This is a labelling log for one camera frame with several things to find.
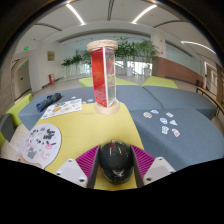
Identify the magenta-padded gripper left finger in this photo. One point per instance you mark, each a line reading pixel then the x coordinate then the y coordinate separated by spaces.
pixel 71 170

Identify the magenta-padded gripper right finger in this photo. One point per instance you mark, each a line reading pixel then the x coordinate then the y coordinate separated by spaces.
pixel 156 168

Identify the black computer mouse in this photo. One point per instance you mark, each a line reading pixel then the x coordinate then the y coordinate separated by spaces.
pixel 116 163

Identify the white printed sticker sheet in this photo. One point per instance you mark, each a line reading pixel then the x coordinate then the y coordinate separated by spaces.
pixel 63 108

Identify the rolled dark blue cloth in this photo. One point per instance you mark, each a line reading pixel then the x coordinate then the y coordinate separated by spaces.
pixel 48 101

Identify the yellow-green bench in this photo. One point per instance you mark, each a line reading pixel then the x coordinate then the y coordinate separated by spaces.
pixel 20 108

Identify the wooden chair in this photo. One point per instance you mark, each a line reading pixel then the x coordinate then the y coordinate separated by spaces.
pixel 210 96

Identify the red fire extinguisher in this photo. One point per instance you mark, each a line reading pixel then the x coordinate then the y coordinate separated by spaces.
pixel 51 79

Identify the group of potted green plants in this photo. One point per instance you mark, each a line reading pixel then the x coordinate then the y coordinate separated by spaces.
pixel 130 50

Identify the green exit sign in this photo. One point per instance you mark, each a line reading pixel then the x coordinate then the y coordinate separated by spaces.
pixel 26 48

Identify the group of ceiling strip lights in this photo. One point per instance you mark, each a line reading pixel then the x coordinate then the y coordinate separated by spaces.
pixel 75 13

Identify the framed wall picture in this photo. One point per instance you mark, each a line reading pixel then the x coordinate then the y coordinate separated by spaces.
pixel 51 55

